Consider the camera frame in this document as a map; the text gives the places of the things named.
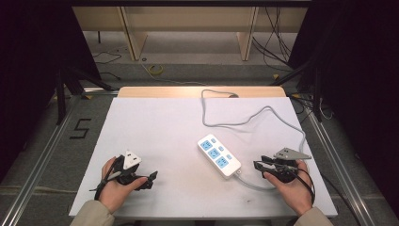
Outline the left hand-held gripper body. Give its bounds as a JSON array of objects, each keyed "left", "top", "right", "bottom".
[{"left": 112, "top": 150, "right": 149, "bottom": 186}]

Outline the person's right hand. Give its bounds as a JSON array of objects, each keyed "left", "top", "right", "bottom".
[{"left": 263, "top": 159, "right": 315, "bottom": 218}]

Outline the person's left hand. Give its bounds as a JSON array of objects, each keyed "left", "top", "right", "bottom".
[{"left": 98, "top": 156, "right": 149, "bottom": 215}]

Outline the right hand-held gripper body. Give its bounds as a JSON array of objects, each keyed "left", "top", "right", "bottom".
[{"left": 261, "top": 147, "right": 312, "bottom": 185}]

